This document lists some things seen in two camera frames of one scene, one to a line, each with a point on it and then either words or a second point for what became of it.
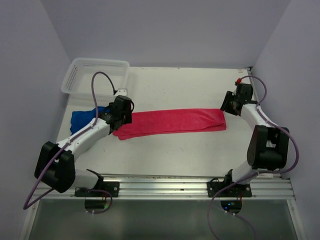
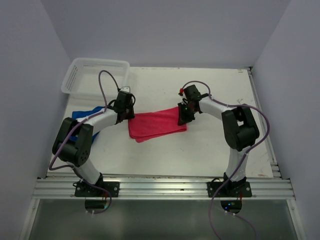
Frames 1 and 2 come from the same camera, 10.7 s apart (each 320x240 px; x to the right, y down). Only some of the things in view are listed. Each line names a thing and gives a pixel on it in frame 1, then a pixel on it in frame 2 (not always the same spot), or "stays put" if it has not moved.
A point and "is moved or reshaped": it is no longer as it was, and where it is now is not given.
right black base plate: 239,190 stays put
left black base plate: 113,187 stays put
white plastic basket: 78,80 stays put
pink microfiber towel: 177,121 is moved or reshaped
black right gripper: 229,95 → 183,119
